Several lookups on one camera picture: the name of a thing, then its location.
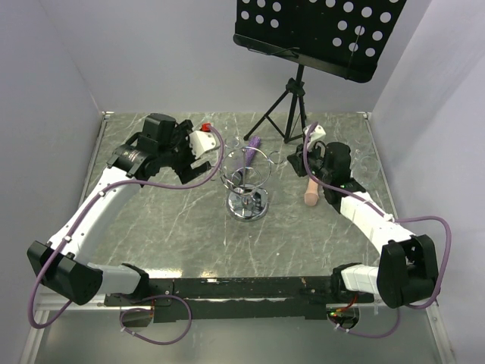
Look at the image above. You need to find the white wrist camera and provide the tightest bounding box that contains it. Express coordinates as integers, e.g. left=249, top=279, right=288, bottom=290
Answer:
left=303, top=122, right=326, bottom=151
left=189, top=123, right=221, bottom=160

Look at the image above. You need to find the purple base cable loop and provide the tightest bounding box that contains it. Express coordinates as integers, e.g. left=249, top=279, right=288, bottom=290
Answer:
left=119, top=292, right=195, bottom=345

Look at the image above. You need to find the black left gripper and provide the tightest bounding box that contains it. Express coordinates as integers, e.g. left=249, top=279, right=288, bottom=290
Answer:
left=158, top=121, right=211, bottom=184

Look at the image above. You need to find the beige wooden rolling pin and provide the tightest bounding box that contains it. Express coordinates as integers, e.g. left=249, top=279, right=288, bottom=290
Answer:
left=304, top=179, right=320, bottom=206

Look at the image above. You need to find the chrome wine glass rack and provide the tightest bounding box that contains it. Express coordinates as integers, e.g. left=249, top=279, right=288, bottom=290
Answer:
left=220, top=146, right=283, bottom=222

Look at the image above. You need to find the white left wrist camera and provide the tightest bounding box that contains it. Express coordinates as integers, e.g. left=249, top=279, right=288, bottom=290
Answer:
left=189, top=123, right=221, bottom=160

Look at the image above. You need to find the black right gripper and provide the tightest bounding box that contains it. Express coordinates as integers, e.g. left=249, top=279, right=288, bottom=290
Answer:
left=286, top=140, right=333, bottom=184

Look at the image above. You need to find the black music stand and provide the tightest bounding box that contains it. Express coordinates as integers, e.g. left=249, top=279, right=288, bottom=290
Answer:
left=233, top=1, right=405, bottom=143

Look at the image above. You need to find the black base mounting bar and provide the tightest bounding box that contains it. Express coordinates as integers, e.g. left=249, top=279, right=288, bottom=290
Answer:
left=104, top=276, right=372, bottom=323

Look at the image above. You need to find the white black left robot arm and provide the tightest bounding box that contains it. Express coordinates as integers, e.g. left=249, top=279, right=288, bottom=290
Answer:
left=27, top=113, right=222, bottom=305

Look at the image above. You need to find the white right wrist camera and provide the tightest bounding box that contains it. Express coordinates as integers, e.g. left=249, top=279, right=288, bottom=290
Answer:
left=303, top=122, right=326, bottom=151

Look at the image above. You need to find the purple glitter microphone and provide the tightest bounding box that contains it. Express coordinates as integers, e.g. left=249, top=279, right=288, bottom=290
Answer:
left=233, top=136, right=261, bottom=184

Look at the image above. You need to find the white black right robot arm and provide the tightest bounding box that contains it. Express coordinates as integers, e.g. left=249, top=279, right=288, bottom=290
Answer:
left=287, top=142, right=439, bottom=309

